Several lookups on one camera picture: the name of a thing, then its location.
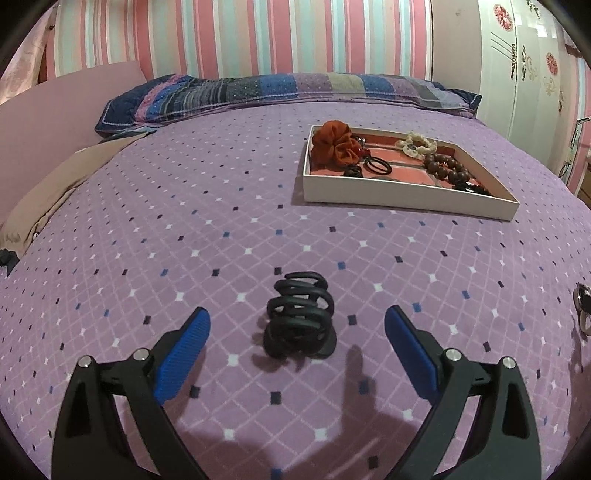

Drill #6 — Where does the pink headboard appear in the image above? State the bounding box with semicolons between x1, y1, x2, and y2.
0;60;148;222

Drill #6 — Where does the white decorated wardrobe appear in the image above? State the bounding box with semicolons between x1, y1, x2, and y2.
478;0;578;153

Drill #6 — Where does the orange scrunchie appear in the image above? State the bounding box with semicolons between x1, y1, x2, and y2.
310;120;362;171

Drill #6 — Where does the black hair claw clip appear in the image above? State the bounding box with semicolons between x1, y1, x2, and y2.
262;272;338;358

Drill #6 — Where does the small black object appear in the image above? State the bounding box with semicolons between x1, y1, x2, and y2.
0;248;20;277

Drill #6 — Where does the white tray with brick lining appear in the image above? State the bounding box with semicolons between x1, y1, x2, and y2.
302;124;521;221

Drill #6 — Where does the desk lamp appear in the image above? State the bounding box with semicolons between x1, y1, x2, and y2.
560;116;591;178

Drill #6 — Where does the purple diamond-print blanket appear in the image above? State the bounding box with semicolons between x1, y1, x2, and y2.
0;95;591;480

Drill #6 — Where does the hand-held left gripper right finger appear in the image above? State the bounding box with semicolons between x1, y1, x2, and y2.
384;305;542;480

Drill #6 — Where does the patchwork striped pillow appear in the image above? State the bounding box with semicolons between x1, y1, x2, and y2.
95;73;482;138

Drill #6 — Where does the cream sheer scrunchie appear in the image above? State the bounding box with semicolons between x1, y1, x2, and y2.
396;131;438;160

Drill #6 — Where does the pink curtain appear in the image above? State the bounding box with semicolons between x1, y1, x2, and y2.
0;14;56;93

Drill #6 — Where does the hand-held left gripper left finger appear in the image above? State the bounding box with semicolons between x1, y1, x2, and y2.
51;307;212;480

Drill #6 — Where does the red bead cord bracelet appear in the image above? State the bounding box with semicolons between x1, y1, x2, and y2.
342;136;375;178

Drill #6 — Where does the black elastic hair tie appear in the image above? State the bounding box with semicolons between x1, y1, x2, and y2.
362;157;393;176

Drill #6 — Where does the brown wooden bead bracelet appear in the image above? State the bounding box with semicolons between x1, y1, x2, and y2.
422;152;469;183

